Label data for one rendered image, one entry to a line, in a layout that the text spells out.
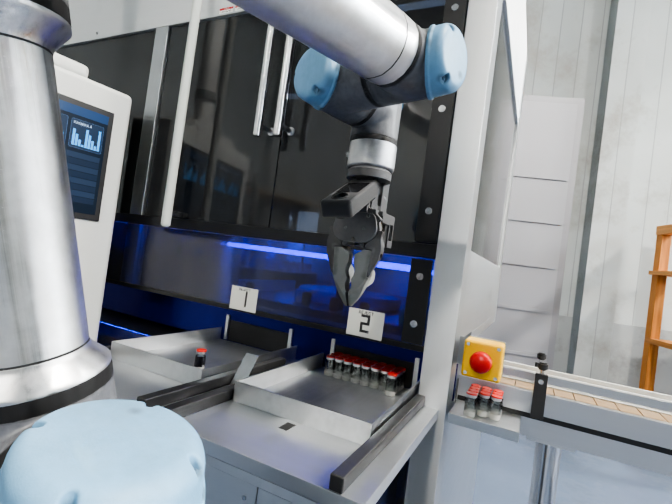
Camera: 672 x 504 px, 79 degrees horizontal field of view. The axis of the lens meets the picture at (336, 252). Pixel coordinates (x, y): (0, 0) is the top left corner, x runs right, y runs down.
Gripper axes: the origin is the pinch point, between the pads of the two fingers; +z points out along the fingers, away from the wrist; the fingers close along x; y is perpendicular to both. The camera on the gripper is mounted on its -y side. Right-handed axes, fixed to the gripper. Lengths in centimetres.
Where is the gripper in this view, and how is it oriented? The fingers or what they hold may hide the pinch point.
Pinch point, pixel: (347, 297)
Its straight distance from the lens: 63.0
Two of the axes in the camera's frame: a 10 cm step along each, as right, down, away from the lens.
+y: 4.3, 0.8, 9.0
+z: -1.3, 9.9, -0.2
